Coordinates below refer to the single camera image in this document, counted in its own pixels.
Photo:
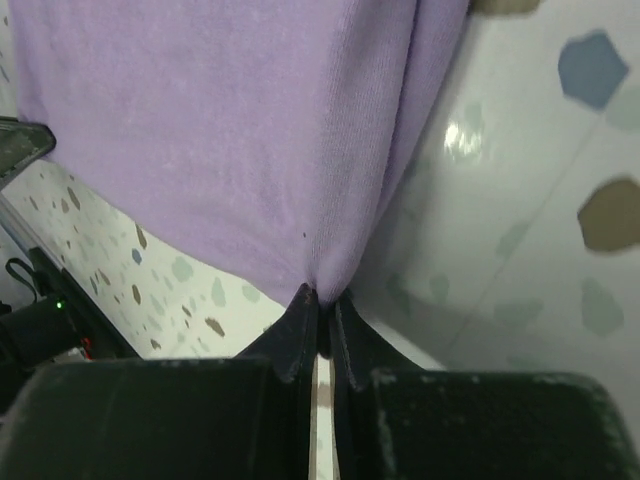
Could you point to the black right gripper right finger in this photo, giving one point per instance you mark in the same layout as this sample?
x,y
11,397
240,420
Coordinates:
x,y
396,420

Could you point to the purple t-shirt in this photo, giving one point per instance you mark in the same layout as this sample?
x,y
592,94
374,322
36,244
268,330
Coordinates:
x,y
265,138

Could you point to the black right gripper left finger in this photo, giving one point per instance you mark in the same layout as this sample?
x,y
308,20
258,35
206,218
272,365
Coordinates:
x,y
245,417

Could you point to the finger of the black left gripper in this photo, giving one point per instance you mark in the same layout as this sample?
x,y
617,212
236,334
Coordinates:
x,y
21,144

